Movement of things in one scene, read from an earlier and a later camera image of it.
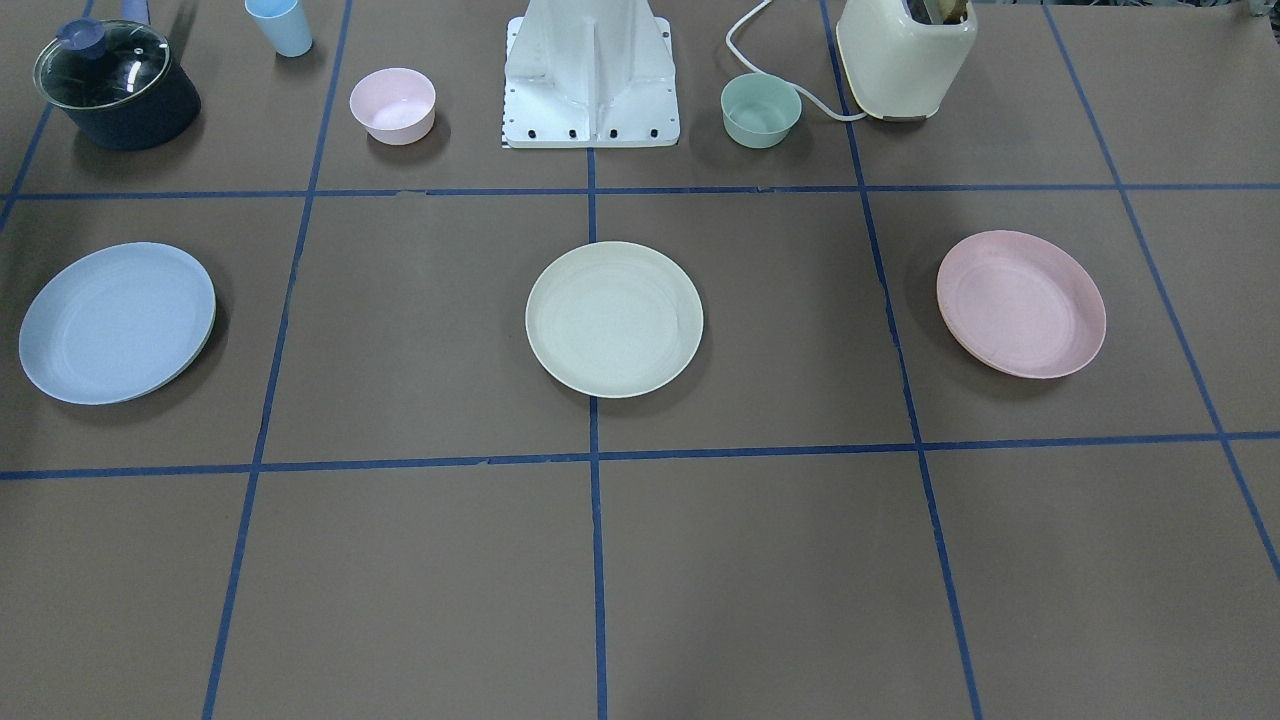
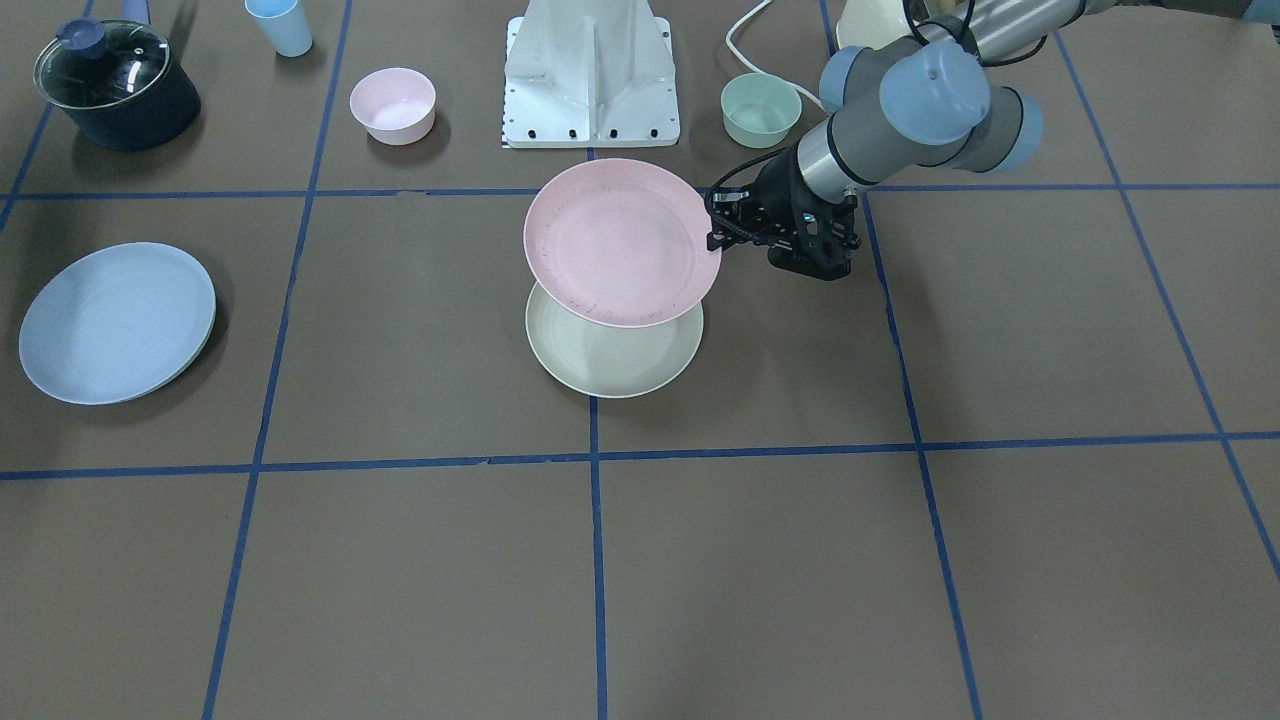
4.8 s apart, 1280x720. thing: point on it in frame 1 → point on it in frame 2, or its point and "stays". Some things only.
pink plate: (1021, 304) → (622, 243)
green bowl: (759, 111) stays
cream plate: (613, 319) stays
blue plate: (110, 322) stays
